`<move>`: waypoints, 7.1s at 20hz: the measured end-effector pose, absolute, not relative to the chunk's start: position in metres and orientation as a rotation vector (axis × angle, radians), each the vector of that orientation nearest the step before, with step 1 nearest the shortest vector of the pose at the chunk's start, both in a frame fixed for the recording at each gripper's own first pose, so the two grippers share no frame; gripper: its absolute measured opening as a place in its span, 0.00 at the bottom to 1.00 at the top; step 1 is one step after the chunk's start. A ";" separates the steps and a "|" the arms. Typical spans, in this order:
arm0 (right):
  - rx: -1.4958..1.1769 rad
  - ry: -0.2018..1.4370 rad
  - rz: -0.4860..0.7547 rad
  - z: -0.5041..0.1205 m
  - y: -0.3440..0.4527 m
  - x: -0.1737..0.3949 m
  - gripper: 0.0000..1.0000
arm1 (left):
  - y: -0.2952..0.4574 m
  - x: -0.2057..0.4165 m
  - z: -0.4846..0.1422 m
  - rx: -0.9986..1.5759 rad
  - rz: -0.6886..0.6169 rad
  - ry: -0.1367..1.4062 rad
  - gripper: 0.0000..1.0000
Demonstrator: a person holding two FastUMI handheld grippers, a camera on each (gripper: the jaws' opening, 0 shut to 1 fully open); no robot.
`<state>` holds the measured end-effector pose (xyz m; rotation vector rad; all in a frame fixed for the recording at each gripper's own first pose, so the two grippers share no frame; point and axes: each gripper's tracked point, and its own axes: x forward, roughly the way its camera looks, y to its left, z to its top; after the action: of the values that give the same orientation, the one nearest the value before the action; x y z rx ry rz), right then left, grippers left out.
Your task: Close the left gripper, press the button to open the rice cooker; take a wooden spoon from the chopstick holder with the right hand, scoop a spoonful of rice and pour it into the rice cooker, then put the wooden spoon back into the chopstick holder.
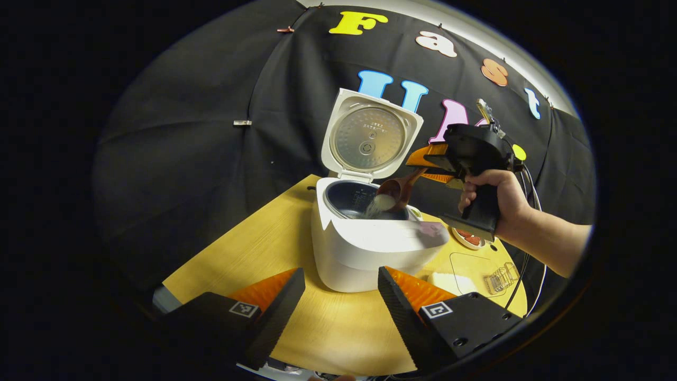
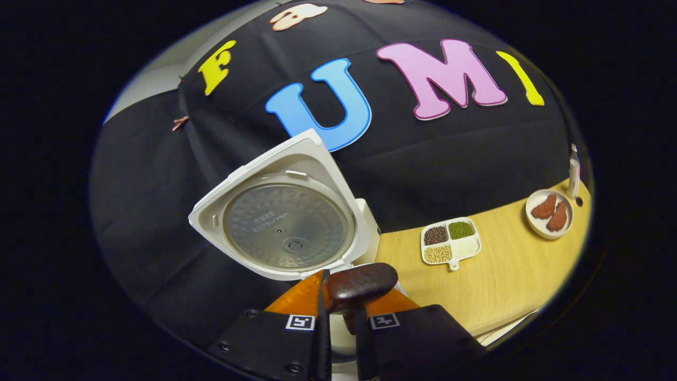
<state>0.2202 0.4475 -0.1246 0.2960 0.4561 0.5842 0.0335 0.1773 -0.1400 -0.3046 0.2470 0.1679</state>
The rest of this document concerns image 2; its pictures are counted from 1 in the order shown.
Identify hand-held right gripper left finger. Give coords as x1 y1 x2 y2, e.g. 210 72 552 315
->
206 269 332 381

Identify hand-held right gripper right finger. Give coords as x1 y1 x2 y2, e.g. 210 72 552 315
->
353 288 486 381

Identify brown wooden spoon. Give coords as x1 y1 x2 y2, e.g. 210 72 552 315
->
325 263 399 335

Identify white rice cooker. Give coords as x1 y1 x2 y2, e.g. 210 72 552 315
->
188 129 408 371

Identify white toaster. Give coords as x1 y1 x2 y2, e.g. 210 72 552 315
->
353 198 382 265

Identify white divided bean dish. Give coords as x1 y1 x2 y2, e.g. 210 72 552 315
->
420 217 482 271

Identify black backdrop cloth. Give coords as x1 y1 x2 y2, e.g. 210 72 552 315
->
89 0 588 350

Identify white round plate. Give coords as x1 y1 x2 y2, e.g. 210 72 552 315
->
525 189 574 240

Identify red meat slice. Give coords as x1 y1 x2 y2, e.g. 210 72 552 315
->
546 201 568 232
530 194 557 220

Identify clear bottle with pink label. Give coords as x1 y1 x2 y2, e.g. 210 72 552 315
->
568 144 581 200

